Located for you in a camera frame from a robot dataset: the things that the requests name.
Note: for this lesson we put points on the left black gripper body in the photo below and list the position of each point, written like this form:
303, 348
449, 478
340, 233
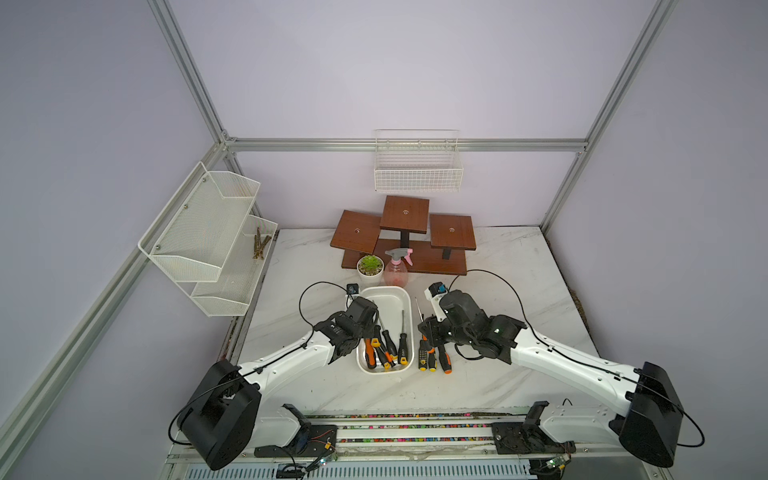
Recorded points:
358, 338

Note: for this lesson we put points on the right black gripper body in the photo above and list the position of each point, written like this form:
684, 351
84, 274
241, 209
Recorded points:
445, 331

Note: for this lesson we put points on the white plastic storage box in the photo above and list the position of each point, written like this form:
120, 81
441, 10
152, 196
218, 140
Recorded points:
395, 330

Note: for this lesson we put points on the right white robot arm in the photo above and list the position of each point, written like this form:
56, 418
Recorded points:
644, 412

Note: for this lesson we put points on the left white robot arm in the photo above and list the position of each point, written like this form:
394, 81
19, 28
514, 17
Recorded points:
220, 418

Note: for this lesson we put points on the small potted green plant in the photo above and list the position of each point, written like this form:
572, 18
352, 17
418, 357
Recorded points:
370, 270

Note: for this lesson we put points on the pink spray bottle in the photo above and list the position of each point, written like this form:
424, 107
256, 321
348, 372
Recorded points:
396, 270

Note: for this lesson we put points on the brown wooden tiered stand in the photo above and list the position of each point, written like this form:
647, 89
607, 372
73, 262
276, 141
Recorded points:
438, 242

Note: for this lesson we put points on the lower white mesh shelf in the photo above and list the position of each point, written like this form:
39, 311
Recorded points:
231, 295

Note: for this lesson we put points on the white mesh shelf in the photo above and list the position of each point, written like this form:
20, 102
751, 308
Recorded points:
193, 237
231, 295

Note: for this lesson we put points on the brown twigs on shelf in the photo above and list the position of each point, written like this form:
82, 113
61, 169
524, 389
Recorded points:
260, 244

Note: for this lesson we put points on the upper white mesh shelf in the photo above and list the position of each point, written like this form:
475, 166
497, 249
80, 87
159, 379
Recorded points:
193, 237

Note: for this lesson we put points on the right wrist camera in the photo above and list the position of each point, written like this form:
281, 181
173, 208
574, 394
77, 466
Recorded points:
435, 292

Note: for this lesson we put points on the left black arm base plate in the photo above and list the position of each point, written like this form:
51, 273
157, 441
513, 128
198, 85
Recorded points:
290, 433

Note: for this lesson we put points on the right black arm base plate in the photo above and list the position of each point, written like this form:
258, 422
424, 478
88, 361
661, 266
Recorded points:
526, 436

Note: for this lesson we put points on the white wire wall basket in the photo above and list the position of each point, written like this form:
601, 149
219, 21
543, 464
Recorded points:
417, 161

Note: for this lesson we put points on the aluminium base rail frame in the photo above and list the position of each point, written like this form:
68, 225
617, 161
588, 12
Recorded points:
420, 446

